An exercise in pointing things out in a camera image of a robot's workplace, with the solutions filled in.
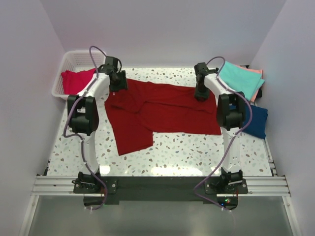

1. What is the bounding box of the magenta t-shirt in basket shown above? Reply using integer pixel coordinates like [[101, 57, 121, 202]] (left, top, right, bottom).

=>
[[61, 69, 95, 95]]

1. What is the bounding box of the pink folded t-shirt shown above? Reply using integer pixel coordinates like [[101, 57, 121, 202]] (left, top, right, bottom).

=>
[[232, 64, 264, 103]]

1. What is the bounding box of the navy blue folded t-shirt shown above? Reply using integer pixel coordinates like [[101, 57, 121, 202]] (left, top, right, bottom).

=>
[[243, 105, 268, 139]]

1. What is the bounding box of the aluminium frame rail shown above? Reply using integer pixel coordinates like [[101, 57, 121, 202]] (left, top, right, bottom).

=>
[[31, 176, 291, 197]]

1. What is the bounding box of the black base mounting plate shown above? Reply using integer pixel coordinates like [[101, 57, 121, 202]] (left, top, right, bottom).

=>
[[72, 173, 249, 209]]

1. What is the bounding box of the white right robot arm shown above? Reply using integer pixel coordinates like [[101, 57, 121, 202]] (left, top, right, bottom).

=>
[[194, 62, 246, 193]]

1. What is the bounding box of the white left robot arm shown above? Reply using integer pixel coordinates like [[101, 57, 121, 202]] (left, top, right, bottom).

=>
[[63, 56, 127, 193]]

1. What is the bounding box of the dark red t-shirt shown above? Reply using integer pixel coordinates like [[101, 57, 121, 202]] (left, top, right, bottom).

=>
[[104, 79, 221, 155]]

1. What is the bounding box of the white plastic laundry basket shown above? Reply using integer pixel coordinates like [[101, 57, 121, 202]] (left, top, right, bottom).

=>
[[51, 50, 107, 100]]

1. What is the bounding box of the teal folded t-shirt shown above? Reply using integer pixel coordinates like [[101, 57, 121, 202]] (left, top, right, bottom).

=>
[[219, 61, 265, 102]]

